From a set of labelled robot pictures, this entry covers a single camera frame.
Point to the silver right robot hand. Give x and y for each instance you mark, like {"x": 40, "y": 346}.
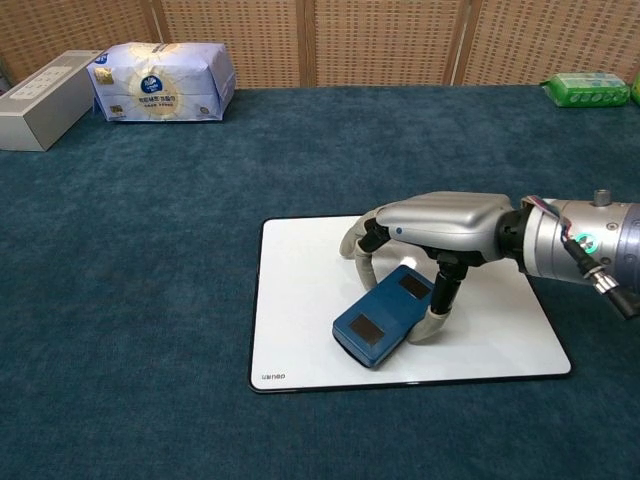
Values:
{"x": 445, "y": 220}

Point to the blue rectangular plastic block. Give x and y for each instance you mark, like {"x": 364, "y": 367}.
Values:
{"x": 385, "y": 315}

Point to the white rectangular board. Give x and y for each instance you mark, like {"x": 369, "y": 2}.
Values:
{"x": 300, "y": 300}

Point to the woven wooden folding screen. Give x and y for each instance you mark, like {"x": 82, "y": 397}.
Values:
{"x": 380, "y": 40}

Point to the green wet wipes pack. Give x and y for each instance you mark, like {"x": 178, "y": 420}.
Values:
{"x": 587, "y": 90}

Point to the green white tissue pack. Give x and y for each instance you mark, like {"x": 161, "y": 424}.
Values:
{"x": 636, "y": 90}

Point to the blue white tissue pack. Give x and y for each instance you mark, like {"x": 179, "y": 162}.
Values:
{"x": 160, "y": 85}

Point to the dark blue table cloth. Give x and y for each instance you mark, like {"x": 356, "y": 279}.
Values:
{"x": 125, "y": 250}

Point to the long grey power strip box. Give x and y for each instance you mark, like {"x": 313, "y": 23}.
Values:
{"x": 40, "y": 105}

